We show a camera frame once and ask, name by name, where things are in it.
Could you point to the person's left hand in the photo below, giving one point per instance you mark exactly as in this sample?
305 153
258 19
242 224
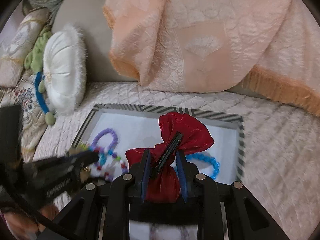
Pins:
22 225

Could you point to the red organza bow hair clip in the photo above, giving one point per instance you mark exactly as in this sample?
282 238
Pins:
185 130

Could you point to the small gold ornament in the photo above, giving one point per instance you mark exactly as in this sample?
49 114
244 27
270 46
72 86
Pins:
85 173

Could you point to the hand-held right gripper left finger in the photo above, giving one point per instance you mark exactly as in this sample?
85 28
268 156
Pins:
146 171

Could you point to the green plush toy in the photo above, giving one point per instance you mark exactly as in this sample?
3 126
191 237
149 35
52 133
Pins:
37 52

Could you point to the peach fringed blanket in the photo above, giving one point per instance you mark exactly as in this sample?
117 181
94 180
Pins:
200 30

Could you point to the cream bolster cushion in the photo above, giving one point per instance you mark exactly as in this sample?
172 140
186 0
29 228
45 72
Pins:
17 42

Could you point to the grey padded sofa back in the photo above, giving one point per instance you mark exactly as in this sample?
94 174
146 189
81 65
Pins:
95 42

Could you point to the white round fringed pillow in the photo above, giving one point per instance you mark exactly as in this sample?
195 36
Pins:
62 67

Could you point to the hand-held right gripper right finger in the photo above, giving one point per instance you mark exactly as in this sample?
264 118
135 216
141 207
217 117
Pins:
181 173

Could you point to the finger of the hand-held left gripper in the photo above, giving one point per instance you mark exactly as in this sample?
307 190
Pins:
75 171
85 157

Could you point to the cream quilted bedspread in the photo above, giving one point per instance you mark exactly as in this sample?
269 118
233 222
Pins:
275 155

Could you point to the white tray with striped border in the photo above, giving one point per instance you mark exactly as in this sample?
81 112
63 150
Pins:
140 127

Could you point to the floral embroidered cushion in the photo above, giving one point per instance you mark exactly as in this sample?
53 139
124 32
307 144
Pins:
30 105

